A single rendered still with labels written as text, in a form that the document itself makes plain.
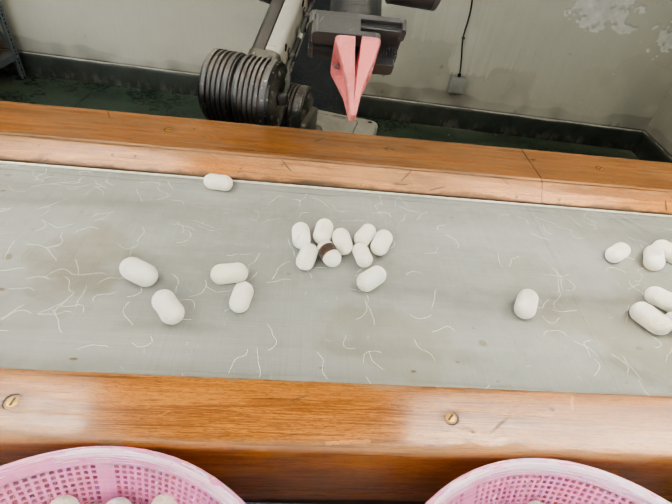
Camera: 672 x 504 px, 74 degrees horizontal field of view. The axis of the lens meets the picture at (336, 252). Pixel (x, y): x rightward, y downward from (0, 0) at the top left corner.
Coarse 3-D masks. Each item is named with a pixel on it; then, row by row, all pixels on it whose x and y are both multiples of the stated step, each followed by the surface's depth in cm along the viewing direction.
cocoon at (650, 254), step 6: (648, 246) 53; (654, 246) 52; (660, 246) 52; (648, 252) 52; (654, 252) 52; (660, 252) 52; (648, 258) 51; (654, 258) 51; (660, 258) 51; (648, 264) 51; (654, 264) 51; (660, 264) 51; (654, 270) 52
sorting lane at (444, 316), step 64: (0, 192) 50; (64, 192) 51; (128, 192) 52; (192, 192) 54; (256, 192) 55; (320, 192) 57; (384, 192) 58; (0, 256) 43; (64, 256) 44; (128, 256) 45; (192, 256) 46; (256, 256) 47; (384, 256) 49; (448, 256) 50; (512, 256) 51; (576, 256) 53; (640, 256) 54; (0, 320) 37; (64, 320) 38; (128, 320) 39; (192, 320) 40; (256, 320) 40; (320, 320) 41; (384, 320) 42; (448, 320) 43; (512, 320) 44; (576, 320) 45; (448, 384) 37; (512, 384) 38; (576, 384) 39; (640, 384) 40
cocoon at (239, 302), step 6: (240, 282) 41; (246, 282) 41; (234, 288) 41; (240, 288) 40; (246, 288) 41; (252, 288) 41; (234, 294) 40; (240, 294) 40; (246, 294) 40; (252, 294) 41; (234, 300) 40; (240, 300) 40; (246, 300) 40; (234, 306) 40; (240, 306) 40; (246, 306) 40; (240, 312) 40
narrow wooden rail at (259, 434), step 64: (0, 384) 31; (64, 384) 31; (128, 384) 32; (192, 384) 32; (256, 384) 33; (320, 384) 33; (384, 384) 34; (0, 448) 28; (64, 448) 29; (192, 448) 29; (256, 448) 29; (320, 448) 30; (384, 448) 30; (448, 448) 31; (512, 448) 31; (576, 448) 32; (640, 448) 32
